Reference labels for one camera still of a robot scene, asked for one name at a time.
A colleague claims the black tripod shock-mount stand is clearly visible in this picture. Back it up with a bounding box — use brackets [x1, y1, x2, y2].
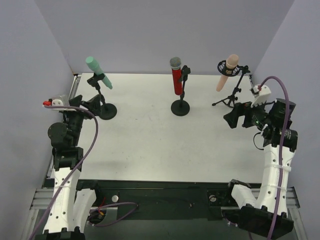
[211, 58, 251, 120]

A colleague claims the mint green microphone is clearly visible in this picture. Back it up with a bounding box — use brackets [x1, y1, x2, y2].
[85, 56, 113, 90]

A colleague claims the pink microphone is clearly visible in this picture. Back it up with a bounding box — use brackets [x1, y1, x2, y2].
[216, 54, 239, 92]

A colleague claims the black round-base clip stand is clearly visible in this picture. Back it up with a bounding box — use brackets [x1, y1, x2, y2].
[170, 65, 191, 117]

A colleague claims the red glitter microphone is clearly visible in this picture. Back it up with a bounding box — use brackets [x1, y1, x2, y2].
[169, 57, 183, 96]

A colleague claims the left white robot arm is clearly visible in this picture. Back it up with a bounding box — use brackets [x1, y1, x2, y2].
[29, 95, 98, 240]

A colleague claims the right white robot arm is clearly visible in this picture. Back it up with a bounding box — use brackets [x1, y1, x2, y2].
[223, 98, 298, 240]

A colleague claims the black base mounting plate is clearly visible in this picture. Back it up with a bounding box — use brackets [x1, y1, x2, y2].
[82, 179, 253, 222]

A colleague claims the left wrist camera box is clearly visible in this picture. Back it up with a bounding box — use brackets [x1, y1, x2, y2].
[42, 94, 70, 108]

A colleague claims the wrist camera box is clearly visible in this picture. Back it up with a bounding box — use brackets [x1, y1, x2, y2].
[250, 85, 271, 108]
[42, 94, 70, 108]

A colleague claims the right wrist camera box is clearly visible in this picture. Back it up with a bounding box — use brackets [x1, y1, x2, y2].
[250, 85, 271, 108]

